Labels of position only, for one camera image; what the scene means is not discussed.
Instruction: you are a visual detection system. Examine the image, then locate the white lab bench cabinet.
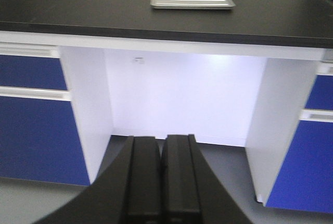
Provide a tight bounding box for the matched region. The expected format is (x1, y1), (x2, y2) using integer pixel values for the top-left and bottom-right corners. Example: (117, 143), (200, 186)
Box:
(1, 31), (332, 206)

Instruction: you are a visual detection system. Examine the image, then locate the blue door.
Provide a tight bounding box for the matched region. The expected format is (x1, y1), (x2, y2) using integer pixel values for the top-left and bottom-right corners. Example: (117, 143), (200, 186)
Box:
(1, 97), (90, 185)
(265, 121), (332, 213)

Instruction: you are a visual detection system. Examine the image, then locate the blue drawer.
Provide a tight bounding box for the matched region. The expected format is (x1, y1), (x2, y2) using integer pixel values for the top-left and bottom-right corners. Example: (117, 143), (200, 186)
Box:
(1, 55), (67, 90)
(305, 75), (332, 110)

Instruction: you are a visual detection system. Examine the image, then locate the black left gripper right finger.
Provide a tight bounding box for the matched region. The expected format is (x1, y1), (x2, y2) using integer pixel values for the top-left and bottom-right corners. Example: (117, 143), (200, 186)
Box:
(161, 134), (251, 223)

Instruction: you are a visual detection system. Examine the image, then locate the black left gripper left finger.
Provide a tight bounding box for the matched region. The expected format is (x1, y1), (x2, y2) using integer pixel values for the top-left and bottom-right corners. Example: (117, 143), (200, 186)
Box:
(38, 136), (162, 223)

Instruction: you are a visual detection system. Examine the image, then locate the blue left lower door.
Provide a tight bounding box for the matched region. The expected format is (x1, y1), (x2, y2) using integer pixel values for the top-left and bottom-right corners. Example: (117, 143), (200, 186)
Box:
(1, 97), (90, 185)

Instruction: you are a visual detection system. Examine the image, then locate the blue left upper drawer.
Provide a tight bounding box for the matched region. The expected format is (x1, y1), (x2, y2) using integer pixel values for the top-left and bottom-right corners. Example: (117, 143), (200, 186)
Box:
(1, 55), (67, 90)

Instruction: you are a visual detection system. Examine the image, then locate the silver metal tray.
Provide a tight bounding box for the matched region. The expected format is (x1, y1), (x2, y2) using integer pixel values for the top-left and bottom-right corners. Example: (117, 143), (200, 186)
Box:
(150, 0), (236, 10)

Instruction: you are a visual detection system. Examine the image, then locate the blue right lower door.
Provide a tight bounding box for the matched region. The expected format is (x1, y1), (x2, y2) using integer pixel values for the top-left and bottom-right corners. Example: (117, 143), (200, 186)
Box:
(265, 121), (332, 213)

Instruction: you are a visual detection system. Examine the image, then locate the blue right upper drawer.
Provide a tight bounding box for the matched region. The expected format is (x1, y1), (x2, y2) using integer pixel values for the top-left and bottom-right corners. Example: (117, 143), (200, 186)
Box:
(305, 75), (332, 110)

